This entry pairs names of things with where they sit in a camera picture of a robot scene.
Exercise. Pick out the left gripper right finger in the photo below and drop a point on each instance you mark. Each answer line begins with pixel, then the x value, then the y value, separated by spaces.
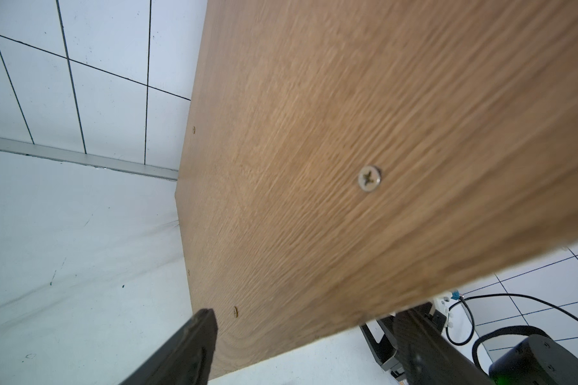
pixel 428 358

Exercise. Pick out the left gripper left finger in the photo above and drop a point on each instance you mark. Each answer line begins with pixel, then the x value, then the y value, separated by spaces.
pixel 185 358

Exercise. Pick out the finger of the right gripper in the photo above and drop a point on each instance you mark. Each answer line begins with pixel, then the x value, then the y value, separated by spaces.
pixel 385 349

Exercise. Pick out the wooden three-tier shelf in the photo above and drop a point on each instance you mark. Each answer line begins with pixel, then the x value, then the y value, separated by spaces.
pixel 347 159

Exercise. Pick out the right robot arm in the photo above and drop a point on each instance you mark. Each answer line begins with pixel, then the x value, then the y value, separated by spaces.
pixel 536 360

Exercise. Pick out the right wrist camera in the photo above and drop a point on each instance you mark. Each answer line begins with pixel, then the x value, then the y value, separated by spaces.
pixel 441 309

